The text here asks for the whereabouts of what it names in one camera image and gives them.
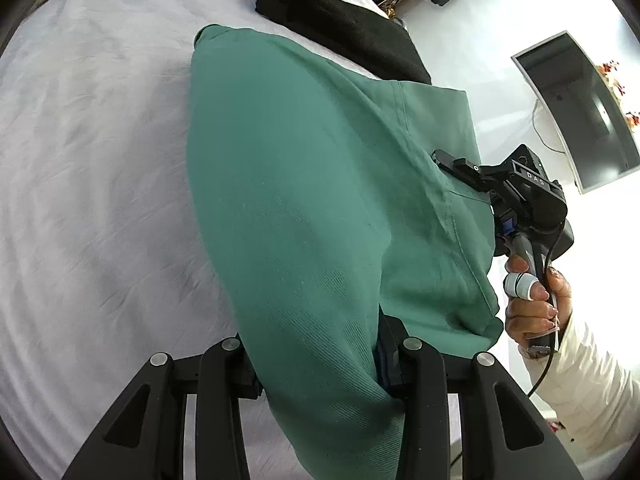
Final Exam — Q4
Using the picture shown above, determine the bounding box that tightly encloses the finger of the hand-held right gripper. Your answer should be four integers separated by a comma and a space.
431, 149, 482, 188
496, 212, 519, 241

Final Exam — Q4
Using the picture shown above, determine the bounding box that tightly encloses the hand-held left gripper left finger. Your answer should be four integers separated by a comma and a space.
62, 336, 264, 480

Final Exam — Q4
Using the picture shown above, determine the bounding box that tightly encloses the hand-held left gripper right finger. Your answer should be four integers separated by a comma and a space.
375, 305, 583, 480

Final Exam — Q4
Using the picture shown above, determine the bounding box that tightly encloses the green shirt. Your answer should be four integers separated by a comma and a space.
186, 25, 505, 480

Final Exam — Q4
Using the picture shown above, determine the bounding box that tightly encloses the person's right hand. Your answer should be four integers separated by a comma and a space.
504, 255, 574, 350

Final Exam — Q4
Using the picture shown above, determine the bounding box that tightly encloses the grey finger sleeve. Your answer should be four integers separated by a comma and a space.
504, 272, 539, 302

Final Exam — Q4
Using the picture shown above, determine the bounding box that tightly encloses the flat screen television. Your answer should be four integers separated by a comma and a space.
511, 31, 640, 195

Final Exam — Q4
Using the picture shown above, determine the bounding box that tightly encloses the orange flower decoration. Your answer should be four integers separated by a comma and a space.
597, 59, 640, 133

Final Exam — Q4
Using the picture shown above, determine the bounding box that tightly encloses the black folded garment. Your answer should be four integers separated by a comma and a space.
255, 0, 432, 85

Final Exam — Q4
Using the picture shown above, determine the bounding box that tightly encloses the white bed cover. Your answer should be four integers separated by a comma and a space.
0, 0, 436, 480

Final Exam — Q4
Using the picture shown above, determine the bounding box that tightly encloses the television cable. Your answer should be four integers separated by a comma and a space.
531, 96, 570, 157

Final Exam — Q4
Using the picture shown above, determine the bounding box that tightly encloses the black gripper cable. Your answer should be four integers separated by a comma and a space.
447, 217, 574, 467

